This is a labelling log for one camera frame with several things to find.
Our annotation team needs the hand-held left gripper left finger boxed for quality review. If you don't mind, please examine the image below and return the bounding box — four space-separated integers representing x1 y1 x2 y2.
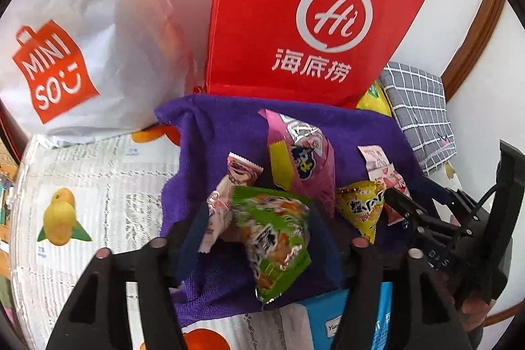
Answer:
45 202 214 350

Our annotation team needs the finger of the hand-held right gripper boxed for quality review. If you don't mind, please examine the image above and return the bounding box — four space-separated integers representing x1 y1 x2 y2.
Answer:
424 178 479 226
387 188 432 228

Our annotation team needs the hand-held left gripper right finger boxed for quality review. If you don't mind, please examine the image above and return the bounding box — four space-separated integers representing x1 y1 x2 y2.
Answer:
328 235 468 350

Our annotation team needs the pink white candy packet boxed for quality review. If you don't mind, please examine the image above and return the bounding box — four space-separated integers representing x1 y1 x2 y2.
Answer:
377 169 413 226
357 145 391 180

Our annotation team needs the green snack packet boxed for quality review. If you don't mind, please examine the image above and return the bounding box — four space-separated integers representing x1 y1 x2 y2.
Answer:
230 186 313 303

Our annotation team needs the person's right hand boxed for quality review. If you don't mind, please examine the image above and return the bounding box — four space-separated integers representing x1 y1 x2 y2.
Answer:
451 285 499 336

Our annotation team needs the white pink snack packet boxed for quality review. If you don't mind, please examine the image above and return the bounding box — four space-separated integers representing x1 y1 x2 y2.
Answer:
199 175 235 254

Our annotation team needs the yellow triangular snack packet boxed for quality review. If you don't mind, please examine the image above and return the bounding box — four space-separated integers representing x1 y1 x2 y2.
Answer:
335 181 387 245

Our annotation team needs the light blue box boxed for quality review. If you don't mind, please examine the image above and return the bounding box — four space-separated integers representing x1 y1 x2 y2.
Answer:
304 280 395 350

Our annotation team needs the red white candy packet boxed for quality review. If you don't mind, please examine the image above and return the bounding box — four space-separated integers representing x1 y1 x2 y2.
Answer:
227 152 264 187

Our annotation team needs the grey plaid folded cloth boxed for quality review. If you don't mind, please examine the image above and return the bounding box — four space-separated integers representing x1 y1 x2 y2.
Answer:
378 62 457 175

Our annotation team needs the fruit print tablecloth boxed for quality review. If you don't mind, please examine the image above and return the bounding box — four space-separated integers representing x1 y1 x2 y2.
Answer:
0 126 312 350

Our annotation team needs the yellow snack bag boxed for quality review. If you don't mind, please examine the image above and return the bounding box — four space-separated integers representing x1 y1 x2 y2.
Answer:
356 81 393 118

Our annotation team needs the purple towel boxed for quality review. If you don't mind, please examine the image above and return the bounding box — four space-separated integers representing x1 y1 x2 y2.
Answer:
154 93 423 328

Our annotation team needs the red paper bag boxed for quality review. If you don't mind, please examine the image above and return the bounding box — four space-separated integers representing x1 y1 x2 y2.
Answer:
204 0 435 110

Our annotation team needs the white plastic bag red logo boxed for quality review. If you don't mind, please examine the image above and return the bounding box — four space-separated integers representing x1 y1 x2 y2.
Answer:
0 0 195 146

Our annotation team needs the wooden door frame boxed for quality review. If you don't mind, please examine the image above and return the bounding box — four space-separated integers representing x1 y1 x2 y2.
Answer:
442 0 506 101

